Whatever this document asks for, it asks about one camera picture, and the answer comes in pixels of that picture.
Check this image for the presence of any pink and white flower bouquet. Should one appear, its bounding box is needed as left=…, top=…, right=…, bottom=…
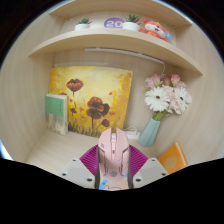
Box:
left=143, top=73, right=193, bottom=122

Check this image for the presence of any green covered book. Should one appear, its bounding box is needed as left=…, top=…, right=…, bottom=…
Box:
left=44, top=93, right=70, bottom=136

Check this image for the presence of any teal faceted vase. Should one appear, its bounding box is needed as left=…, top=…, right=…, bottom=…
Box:
left=138, top=117, right=162, bottom=148

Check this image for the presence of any orange covered book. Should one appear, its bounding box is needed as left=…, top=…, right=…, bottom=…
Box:
left=157, top=141, right=189, bottom=175

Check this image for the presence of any curved wooden shelf unit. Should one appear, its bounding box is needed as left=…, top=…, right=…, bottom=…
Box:
left=28, top=0, right=204, bottom=76

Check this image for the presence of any pink computer mouse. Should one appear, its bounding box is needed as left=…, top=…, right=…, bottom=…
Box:
left=96, top=127, right=132, bottom=191

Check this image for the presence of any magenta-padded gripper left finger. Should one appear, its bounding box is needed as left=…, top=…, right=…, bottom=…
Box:
left=60, top=144, right=102, bottom=190

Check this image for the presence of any white power strip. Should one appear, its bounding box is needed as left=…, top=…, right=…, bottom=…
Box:
left=122, top=125, right=142, bottom=140

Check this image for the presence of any yellow poppy flower painting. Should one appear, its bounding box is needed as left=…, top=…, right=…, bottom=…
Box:
left=48, top=65, right=134, bottom=138

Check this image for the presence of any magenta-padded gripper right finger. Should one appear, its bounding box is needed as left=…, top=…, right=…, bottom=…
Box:
left=127, top=144, right=169, bottom=190

